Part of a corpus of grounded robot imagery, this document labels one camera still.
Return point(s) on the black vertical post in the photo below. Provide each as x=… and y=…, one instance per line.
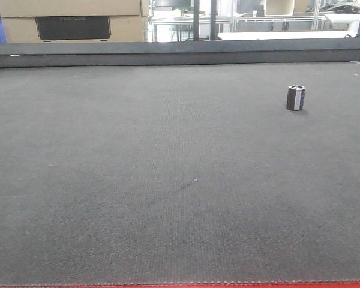
x=213, y=20
x=196, y=20

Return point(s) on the white background workbench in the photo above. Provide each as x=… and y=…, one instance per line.
x=303, y=25

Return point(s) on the black vertical post left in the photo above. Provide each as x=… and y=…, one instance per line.
x=196, y=20

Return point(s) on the black vertical post right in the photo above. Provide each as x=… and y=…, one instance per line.
x=213, y=20

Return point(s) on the dark grey table rail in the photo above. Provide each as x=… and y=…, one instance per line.
x=179, y=53

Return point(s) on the upper cardboard box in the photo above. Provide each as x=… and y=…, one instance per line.
x=39, y=8

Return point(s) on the beige background monitor box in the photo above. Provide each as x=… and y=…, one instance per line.
x=275, y=8

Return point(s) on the dark grey fabric mat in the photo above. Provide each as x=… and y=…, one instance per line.
x=185, y=174

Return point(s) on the cardboard box with black print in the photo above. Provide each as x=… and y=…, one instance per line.
x=72, y=29

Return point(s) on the brown cylindrical capacitor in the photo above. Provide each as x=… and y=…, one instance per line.
x=295, y=98

